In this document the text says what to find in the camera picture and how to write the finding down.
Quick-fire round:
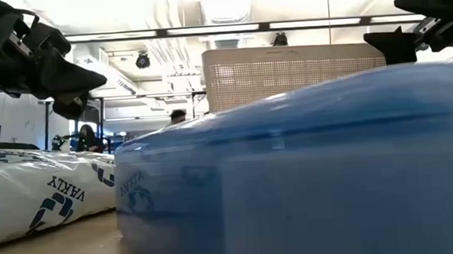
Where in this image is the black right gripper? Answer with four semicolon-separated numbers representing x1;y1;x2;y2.
360;0;453;68

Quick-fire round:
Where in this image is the white perforated plastic basket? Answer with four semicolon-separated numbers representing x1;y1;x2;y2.
201;39;389;114

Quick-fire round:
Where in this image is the person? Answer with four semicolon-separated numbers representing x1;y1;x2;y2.
73;122;105;155
166;109;189;127

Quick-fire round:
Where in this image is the white printed plastic package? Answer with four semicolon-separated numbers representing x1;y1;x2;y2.
0;139;121;249

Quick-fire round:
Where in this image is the blue plastic supply package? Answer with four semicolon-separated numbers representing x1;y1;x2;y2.
107;60;453;254

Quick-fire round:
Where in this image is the black background station frame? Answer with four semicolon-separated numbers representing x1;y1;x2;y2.
37;89;211;159

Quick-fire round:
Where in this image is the white rectangular air duct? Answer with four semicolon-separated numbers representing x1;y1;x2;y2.
75;49;139;98

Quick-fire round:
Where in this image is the black hanging camera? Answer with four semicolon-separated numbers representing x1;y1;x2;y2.
134;51;152;70
271;31;289;47

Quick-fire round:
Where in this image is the thin hanging cable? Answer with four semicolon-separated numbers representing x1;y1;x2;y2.
326;0;333;45

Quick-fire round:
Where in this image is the black overhead frame bar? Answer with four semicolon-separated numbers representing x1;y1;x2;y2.
64;11;426;46

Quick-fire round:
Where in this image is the silver round ventilation duct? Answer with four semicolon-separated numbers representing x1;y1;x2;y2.
201;0;256;25

